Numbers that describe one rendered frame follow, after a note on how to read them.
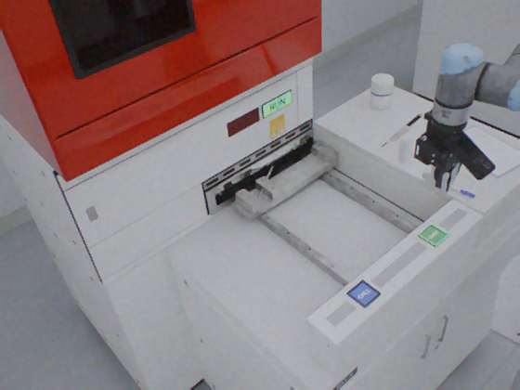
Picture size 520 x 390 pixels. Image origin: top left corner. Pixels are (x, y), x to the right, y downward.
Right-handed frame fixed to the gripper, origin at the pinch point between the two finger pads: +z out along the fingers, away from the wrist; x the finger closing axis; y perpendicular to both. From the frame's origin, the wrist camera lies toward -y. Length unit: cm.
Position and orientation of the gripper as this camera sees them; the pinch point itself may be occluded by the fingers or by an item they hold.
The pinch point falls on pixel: (444, 193)
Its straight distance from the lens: 130.7
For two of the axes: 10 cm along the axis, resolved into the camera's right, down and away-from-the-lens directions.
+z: 0.8, 7.5, 6.6
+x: -7.6, 4.8, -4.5
